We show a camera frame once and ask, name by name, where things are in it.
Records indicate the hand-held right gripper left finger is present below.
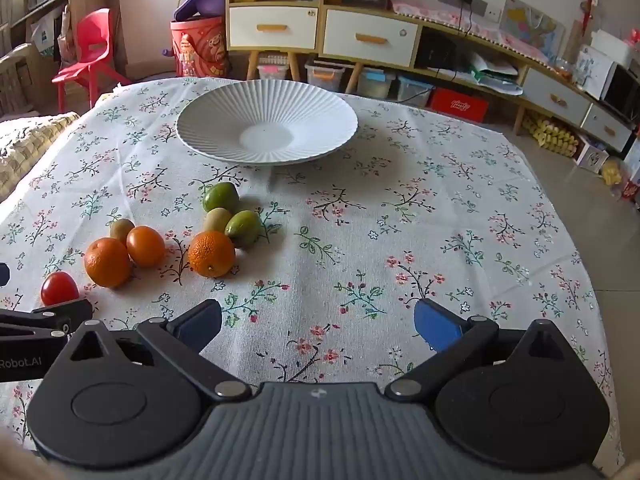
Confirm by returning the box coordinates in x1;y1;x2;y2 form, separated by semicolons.
47;299;252;403

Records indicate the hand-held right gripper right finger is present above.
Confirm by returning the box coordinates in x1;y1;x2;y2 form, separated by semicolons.
384;299;593;402

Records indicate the red tomato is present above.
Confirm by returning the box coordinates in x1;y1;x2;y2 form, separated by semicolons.
40;271;81;307

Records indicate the textured orange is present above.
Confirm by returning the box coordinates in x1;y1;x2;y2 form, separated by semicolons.
188;230;236;278
84;237;133;289

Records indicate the smooth orange persimmon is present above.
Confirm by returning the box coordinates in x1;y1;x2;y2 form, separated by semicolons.
126;226;166;268

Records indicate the brown kiwi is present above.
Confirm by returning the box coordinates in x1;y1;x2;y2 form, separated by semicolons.
109;218;136;246
204;207;233;233

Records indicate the green lime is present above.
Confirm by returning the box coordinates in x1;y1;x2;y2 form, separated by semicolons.
224;210;261;248

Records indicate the small green mango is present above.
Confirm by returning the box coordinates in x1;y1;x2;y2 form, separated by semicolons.
202;182;240;213

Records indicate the white ribbed plate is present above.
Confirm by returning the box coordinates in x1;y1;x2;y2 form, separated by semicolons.
175;80;359;166

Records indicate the yellow woven cushion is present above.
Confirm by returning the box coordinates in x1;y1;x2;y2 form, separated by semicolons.
0;112;81;202

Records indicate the wicker chair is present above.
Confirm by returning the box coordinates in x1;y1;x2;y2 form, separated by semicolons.
0;42;39;121

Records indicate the stack of yellow packets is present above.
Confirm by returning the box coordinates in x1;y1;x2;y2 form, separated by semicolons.
522;112;581;159

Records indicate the red storage box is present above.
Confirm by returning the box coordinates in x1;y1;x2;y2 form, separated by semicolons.
430;87;490;124

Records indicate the small illustrated box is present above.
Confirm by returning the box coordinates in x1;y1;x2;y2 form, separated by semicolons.
575;140;610;174

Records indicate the yellow bag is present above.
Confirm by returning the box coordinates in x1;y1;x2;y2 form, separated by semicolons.
600;157;624;186

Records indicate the red plastic chair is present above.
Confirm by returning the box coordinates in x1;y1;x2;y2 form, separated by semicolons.
51;8;132;111

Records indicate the clear box with blue lid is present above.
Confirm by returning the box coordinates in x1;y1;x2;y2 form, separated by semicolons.
357;67;396;100

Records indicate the small white drawer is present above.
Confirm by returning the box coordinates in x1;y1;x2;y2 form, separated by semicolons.
582;105;634;154
522;67;592;126

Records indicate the stack of papers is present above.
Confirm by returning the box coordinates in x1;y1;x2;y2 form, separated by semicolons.
467;52;524;94

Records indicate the clear storage box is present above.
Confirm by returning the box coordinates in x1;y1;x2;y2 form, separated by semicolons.
257;52;290;81

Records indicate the red printed bucket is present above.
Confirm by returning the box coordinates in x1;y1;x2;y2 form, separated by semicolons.
170;16;232;79

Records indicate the black device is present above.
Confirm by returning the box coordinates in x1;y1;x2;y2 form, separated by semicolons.
415;37;457;71

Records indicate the clear box with orange latch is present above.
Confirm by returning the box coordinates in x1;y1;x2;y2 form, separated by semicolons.
305;60;346;92

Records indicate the wooden desk with shelves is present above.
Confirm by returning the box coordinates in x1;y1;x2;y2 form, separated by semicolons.
0;0;121;68

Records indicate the long low wooden cabinet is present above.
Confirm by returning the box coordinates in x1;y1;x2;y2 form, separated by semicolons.
320;5;640;156

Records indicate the black microwave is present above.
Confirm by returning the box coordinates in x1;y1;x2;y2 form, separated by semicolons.
600;65;640;122

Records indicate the white microwave oven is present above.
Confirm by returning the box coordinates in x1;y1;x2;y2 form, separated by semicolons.
575;45;619;101

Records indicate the white drawer with keyhole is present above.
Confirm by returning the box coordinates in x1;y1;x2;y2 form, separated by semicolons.
229;6;319;51

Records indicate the wide white drawer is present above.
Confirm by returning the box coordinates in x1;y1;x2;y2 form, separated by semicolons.
323;10;419;69

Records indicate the pink lace runner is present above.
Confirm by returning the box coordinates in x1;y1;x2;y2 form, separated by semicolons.
391;0;551;61

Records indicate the map poster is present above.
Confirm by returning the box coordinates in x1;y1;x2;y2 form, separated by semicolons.
500;0;565;54

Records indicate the grey wall socket panel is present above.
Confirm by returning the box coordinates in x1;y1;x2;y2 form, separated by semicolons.
437;0;489;17

